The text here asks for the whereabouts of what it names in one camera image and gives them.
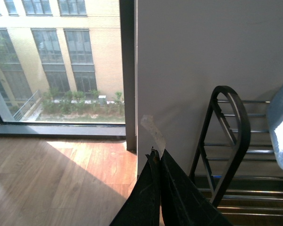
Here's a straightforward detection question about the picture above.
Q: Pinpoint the black metal shoe rack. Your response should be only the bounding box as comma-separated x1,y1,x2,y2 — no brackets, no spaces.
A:
190,86,283,226

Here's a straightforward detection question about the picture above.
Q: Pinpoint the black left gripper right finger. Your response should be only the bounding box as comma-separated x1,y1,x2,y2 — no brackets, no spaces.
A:
160,151,232,226

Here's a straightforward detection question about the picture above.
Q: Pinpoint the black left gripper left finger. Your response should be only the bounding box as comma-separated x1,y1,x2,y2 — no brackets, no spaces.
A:
110,148,160,226

